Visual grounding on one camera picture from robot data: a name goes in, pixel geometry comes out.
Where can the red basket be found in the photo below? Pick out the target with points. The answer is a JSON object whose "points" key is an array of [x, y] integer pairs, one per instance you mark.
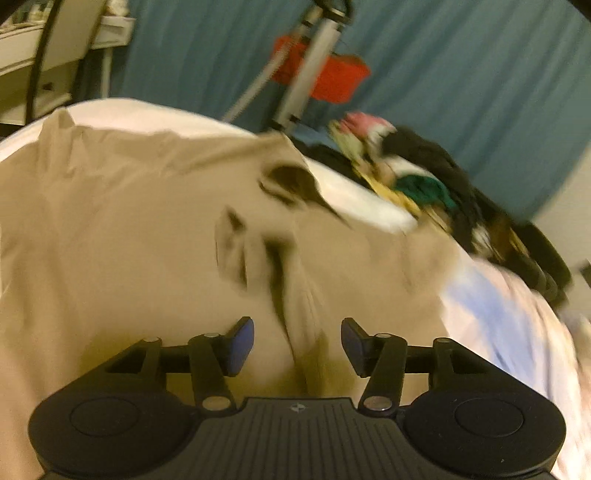
{"points": [[323, 74]]}

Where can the silver tripod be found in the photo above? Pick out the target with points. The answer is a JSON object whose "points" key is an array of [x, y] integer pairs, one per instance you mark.
{"points": [[300, 64]]}

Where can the teal curtain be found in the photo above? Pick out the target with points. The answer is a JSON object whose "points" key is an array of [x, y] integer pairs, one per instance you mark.
{"points": [[461, 78]]}

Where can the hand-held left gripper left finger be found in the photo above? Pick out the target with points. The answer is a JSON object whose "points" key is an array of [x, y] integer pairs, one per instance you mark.
{"points": [[244, 344]]}

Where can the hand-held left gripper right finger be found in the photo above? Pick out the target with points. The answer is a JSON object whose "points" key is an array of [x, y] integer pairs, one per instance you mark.
{"points": [[349, 344]]}

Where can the beige garment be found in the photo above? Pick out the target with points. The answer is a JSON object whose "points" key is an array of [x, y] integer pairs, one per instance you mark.
{"points": [[138, 240]]}

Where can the white shelf unit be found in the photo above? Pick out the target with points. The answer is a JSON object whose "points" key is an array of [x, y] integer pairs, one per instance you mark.
{"points": [[41, 55]]}

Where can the pile of mixed clothes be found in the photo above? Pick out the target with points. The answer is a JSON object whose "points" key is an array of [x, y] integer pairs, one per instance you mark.
{"points": [[443, 194]]}

